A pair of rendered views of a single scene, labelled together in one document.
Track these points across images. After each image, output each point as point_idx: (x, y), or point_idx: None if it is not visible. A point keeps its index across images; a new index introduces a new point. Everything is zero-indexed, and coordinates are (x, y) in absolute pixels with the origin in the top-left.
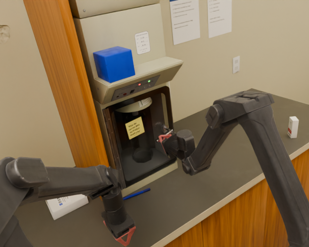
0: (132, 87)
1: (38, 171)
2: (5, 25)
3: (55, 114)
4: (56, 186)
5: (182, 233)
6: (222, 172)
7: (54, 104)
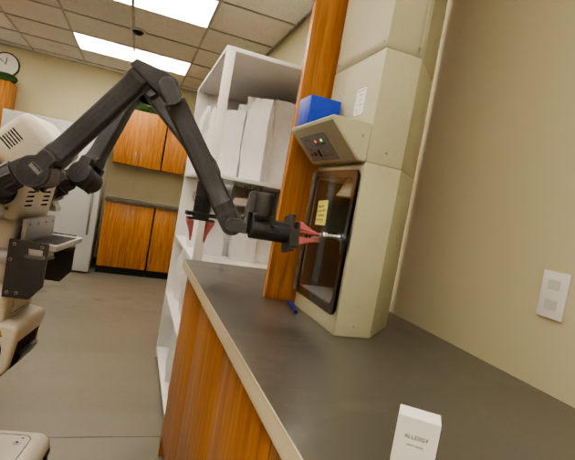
0: (312, 143)
1: (151, 90)
2: None
3: (404, 229)
4: (163, 115)
5: (208, 316)
6: (289, 350)
7: (408, 216)
